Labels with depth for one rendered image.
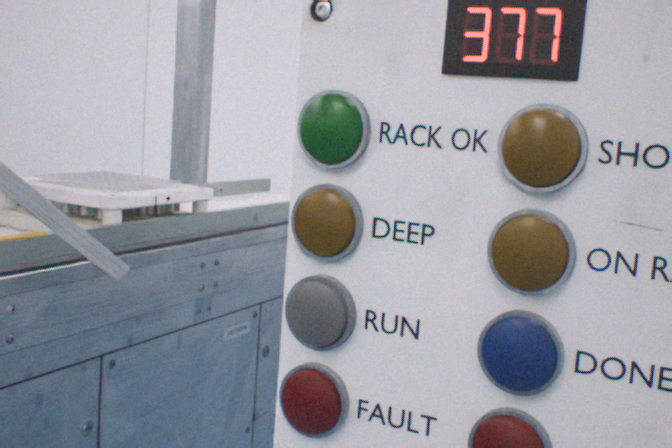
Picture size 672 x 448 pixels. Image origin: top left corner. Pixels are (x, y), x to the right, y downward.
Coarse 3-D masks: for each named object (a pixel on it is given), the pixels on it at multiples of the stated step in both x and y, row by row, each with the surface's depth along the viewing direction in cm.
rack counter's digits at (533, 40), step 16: (464, 16) 29; (480, 16) 29; (496, 16) 29; (512, 16) 28; (528, 16) 28; (544, 16) 28; (560, 16) 28; (464, 32) 29; (480, 32) 29; (496, 32) 29; (512, 32) 28; (528, 32) 28; (544, 32) 28; (560, 32) 28; (464, 48) 29; (480, 48) 29; (496, 48) 29; (512, 48) 28; (528, 48) 28; (544, 48) 28; (560, 48) 28; (496, 64) 29; (512, 64) 29; (528, 64) 28; (544, 64) 28
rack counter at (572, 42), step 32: (448, 0) 29; (480, 0) 29; (512, 0) 28; (544, 0) 28; (576, 0) 27; (448, 32) 30; (576, 32) 28; (448, 64) 30; (480, 64) 29; (576, 64) 28
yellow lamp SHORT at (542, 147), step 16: (528, 112) 28; (544, 112) 28; (560, 112) 28; (512, 128) 28; (528, 128) 28; (544, 128) 28; (560, 128) 28; (576, 128) 28; (512, 144) 28; (528, 144) 28; (544, 144) 28; (560, 144) 28; (576, 144) 27; (512, 160) 28; (528, 160) 28; (544, 160) 28; (560, 160) 28; (576, 160) 28; (528, 176) 28; (544, 176) 28; (560, 176) 28
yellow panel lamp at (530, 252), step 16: (512, 224) 29; (528, 224) 28; (544, 224) 28; (496, 240) 29; (512, 240) 29; (528, 240) 28; (544, 240) 28; (560, 240) 28; (496, 256) 29; (512, 256) 29; (528, 256) 28; (544, 256) 28; (560, 256) 28; (512, 272) 29; (528, 272) 28; (544, 272) 28; (560, 272) 28; (528, 288) 29; (544, 288) 29
